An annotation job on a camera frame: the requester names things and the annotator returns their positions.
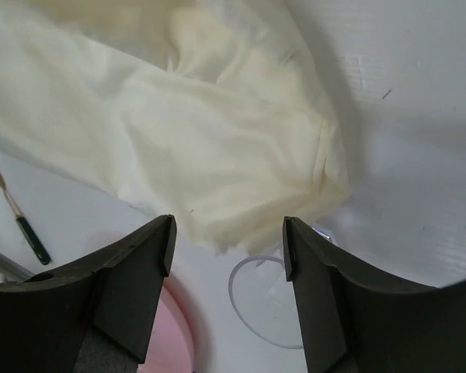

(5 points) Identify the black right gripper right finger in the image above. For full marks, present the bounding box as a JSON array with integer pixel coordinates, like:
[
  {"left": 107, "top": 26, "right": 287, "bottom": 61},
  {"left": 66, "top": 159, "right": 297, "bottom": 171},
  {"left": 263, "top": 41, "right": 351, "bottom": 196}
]
[{"left": 283, "top": 217, "right": 466, "bottom": 372}]

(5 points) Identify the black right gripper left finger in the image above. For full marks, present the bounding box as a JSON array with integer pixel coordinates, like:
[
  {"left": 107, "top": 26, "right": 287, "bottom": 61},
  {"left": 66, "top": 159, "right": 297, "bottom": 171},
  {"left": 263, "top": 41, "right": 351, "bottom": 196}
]
[{"left": 0, "top": 215, "right": 176, "bottom": 372}]

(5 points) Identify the pink plastic plate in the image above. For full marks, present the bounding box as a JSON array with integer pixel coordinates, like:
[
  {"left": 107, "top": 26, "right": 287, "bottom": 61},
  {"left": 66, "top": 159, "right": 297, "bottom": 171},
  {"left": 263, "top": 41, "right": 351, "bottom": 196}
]
[{"left": 137, "top": 231, "right": 213, "bottom": 373}]

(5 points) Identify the gold fork green handle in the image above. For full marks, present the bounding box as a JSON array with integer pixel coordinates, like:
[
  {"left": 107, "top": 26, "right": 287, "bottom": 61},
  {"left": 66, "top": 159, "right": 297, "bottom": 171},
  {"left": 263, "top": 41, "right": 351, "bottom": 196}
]
[{"left": 0, "top": 173, "right": 51, "bottom": 265}]

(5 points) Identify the clear drinking glass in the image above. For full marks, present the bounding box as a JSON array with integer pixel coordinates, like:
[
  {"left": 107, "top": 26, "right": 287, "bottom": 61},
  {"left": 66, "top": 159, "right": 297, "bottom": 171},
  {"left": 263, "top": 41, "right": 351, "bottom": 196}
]
[{"left": 228, "top": 241, "right": 303, "bottom": 350}]

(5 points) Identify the cream cloth placemat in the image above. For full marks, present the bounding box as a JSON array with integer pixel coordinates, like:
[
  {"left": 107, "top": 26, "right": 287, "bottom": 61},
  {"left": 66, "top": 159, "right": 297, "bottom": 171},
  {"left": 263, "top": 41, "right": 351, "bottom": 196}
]
[{"left": 0, "top": 1, "right": 351, "bottom": 254}]

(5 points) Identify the aluminium frame rail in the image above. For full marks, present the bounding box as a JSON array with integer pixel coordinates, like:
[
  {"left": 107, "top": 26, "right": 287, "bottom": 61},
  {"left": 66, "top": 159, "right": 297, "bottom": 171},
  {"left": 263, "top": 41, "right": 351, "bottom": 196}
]
[{"left": 0, "top": 253, "right": 34, "bottom": 282}]

